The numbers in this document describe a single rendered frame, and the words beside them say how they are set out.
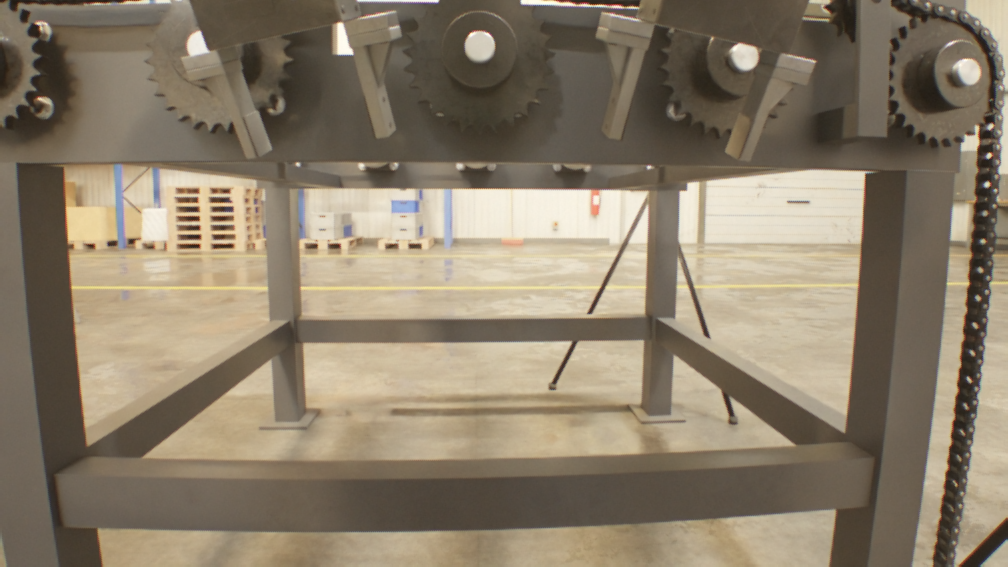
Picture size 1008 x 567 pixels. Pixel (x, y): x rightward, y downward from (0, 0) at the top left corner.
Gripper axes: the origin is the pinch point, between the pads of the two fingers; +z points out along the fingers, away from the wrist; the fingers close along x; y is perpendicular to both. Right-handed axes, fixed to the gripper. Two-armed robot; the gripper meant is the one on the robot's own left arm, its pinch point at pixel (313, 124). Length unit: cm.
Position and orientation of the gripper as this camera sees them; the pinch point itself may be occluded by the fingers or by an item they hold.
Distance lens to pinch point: 51.6
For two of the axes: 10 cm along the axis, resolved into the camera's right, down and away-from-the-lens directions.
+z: 1.6, 8.7, 4.6
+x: -9.8, 1.0, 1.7
